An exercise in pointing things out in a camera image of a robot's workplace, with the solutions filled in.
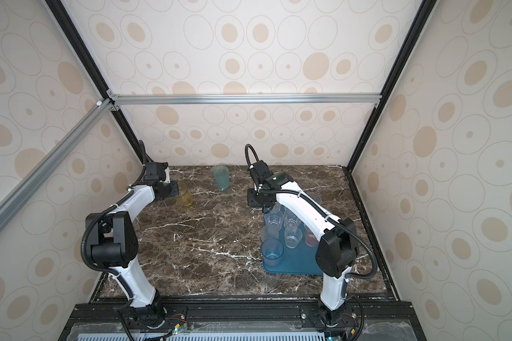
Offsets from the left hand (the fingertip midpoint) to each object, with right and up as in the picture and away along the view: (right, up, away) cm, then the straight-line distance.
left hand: (178, 184), depth 96 cm
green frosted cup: (+18, +4, +12) cm, 22 cm away
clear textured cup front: (+51, -23, -4) cm, 56 cm away
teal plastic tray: (+55, -32, -8) cm, 64 cm away
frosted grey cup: (+39, -20, -7) cm, 45 cm away
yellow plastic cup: (+4, -5, -4) cm, 8 cm away
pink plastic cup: (+58, -24, -5) cm, 63 cm away
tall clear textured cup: (+51, -16, +1) cm, 54 cm away
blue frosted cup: (+42, -27, -13) cm, 51 cm away
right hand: (+37, -7, -11) cm, 40 cm away
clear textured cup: (+43, -15, -1) cm, 46 cm away
